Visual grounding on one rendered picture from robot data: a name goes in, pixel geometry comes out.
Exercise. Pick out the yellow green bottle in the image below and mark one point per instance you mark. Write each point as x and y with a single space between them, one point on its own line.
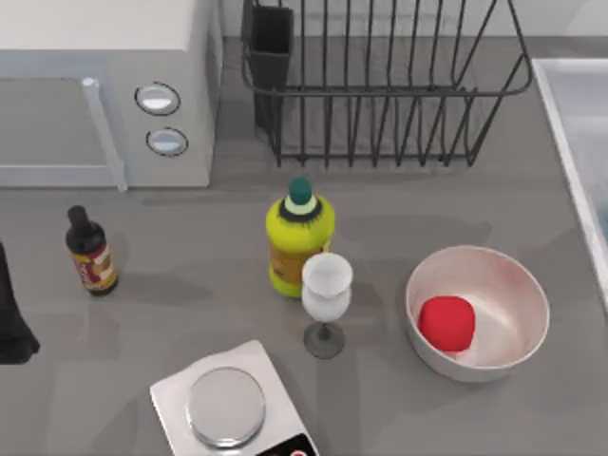
292 242

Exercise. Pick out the white wine glass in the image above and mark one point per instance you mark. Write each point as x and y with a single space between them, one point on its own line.
327 294

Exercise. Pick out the small microwave knob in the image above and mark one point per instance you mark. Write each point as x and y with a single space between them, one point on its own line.
166 141

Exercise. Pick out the black cutlery holder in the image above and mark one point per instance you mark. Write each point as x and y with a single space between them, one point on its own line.
268 62

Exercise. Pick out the red apple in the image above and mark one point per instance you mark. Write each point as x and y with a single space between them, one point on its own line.
446 323

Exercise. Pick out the pale microwave oven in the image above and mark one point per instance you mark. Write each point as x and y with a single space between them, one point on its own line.
195 95

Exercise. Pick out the white kitchen scale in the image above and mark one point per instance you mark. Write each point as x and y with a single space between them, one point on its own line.
228 404

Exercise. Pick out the large microwave knob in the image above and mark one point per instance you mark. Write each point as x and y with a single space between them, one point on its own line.
157 98

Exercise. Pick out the metal bowl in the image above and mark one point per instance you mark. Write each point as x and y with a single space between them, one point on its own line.
503 280

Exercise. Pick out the dark brown sauce bottle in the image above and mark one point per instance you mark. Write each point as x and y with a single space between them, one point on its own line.
90 256

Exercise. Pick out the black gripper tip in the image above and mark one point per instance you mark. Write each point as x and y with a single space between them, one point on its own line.
12 328

